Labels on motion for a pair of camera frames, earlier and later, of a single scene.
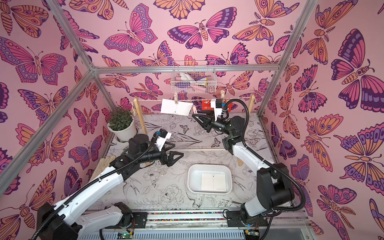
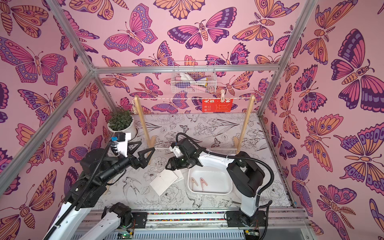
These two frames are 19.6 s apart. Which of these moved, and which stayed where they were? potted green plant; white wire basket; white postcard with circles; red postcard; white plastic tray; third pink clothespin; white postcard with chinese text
Moved: white postcard with chinese text; white postcard with circles
Stayed: third pink clothespin; white wire basket; white plastic tray; potted green plant; red postcard
